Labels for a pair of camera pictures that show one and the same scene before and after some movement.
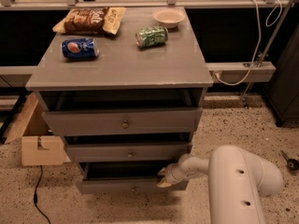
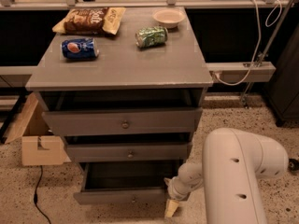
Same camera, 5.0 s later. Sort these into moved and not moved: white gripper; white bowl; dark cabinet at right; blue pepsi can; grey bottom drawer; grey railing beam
Moved: white gripper; grey bottom drawer
Not moved: blue pepsi can; dark cabinet at right; white bowl; grey railing beam
